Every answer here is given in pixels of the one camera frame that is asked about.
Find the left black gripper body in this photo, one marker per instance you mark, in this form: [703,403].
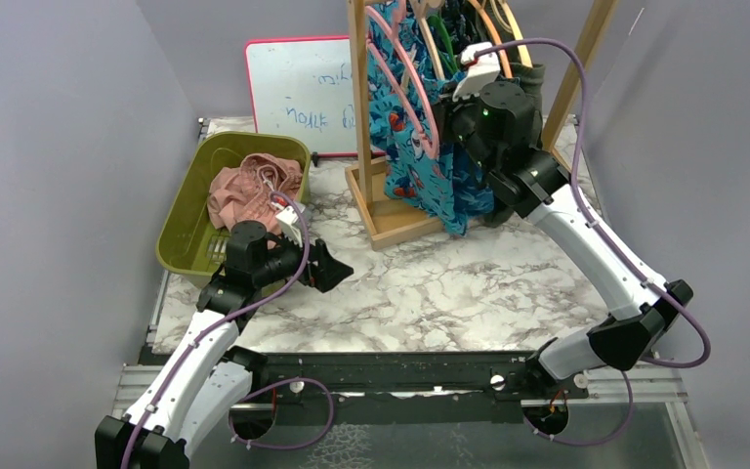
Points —
[309,274]

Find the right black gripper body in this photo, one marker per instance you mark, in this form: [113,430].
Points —
[457,122]

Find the pink shorts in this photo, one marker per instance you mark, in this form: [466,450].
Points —
[243,193]

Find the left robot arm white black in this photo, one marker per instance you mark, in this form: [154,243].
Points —
[191,393]

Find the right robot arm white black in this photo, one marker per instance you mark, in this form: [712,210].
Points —
[492,123]

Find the blue shark print shorts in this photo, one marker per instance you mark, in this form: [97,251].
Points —
[437,178]

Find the green plastic hanger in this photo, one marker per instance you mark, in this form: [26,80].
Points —
[443,44]

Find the orange wooden hanger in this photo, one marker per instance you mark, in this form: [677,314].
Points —
[493,35]

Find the dark olive shorts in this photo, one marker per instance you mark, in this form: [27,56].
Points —
[530,79]

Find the beige wooden hanger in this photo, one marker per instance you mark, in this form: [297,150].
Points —
[504,14]

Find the dark blue patterned shorts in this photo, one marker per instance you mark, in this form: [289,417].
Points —
[458,23]

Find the wooden clothes rack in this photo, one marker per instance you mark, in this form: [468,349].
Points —
[389,222]

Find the olive green plastic basket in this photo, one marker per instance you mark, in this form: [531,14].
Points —
[189,246]

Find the red framed whiteboard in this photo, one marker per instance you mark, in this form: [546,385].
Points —
[303,88]

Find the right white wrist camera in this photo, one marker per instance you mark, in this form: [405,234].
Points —
[480,70]

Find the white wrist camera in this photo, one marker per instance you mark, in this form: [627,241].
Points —
[288,218]
[480,70]

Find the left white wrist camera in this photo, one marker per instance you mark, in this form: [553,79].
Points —
[288,218]

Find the black metal base rail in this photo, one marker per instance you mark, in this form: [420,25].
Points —
[436,409]

